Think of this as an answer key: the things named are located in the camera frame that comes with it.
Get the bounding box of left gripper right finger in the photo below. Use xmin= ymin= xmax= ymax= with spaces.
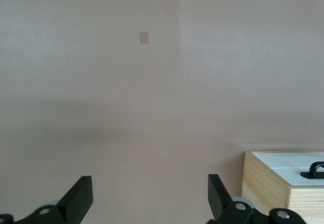
xmin=206 ymin=174 xmax=308 ymax=224

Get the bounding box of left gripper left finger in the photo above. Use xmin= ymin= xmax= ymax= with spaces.
xmin=0 ymin=175 xmax=94 ymax=224

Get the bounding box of black drawer handle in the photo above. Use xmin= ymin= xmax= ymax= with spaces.
xmin=300 ymin=161 xmax=324 ymax=179

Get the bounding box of wooden drawer cabinet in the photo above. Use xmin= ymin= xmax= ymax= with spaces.
xmin=240 ymin=151 xmax=324 ymax=224

